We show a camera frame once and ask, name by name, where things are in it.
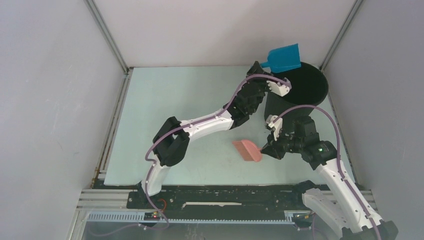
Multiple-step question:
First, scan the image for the right aluminium corner post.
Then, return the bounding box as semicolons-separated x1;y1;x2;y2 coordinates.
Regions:
319;0;365;72

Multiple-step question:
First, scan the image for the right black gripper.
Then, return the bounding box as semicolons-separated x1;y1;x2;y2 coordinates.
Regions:
261;127;304;160

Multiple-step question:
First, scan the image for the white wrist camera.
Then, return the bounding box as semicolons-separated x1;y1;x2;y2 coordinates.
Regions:
265;114;283;135
266;77;292;97

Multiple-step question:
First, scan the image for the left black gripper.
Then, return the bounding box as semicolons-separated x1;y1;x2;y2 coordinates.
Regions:
245;62;276;114

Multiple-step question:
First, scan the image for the aluminium corner post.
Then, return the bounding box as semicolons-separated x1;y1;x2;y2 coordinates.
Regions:
319;0;365;72
84;0;130;74

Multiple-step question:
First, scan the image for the white cable duct strip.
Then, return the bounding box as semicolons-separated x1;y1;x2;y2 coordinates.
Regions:
86;211;295;225

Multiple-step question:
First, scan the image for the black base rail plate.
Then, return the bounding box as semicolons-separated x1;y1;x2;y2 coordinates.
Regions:
126;180;320;220

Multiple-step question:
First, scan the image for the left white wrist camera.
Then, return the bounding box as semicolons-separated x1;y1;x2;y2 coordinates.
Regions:
266;77;292;97

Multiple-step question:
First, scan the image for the left aluminium corner post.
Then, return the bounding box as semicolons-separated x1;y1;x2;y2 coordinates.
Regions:
84;0;130;74

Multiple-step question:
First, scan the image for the pink hand brush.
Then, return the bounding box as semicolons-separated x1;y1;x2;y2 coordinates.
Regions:
232;139;263;162

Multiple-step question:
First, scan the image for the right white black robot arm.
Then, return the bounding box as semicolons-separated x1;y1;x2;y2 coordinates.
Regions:
261;115;399;240

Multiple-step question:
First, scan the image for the black plastic trash bin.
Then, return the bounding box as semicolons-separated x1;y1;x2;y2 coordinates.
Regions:
263;61;329;119

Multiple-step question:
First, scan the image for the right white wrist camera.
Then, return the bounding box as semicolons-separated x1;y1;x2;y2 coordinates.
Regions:
265;114;283;135

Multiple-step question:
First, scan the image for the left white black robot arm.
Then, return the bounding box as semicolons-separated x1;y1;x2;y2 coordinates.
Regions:
138;61;292;208

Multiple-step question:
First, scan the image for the blue plastic dustpan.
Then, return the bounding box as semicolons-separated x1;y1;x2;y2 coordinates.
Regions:
260;43;301;73

